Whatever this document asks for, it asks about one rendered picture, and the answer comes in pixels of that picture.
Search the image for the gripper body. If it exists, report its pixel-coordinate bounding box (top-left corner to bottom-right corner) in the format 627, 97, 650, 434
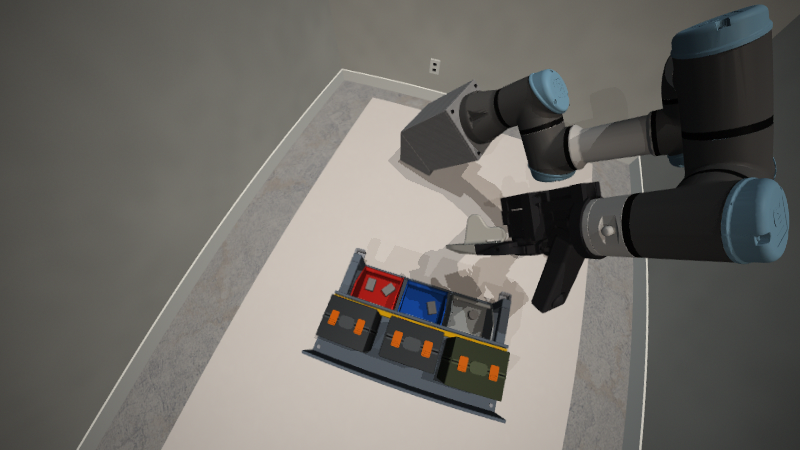
500, 181, 606, 259

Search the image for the yellow flat bar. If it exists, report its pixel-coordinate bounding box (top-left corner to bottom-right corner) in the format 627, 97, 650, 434
346, 298, 507, 351

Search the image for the red bin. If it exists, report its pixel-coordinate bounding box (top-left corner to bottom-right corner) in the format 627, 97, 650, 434
351, 266, 404, 310

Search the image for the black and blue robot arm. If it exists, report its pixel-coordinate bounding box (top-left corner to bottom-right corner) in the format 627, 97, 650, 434
459, 5, 789, 313

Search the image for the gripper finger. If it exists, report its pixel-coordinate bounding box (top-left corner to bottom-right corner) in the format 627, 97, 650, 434
446, 214, 526, 256

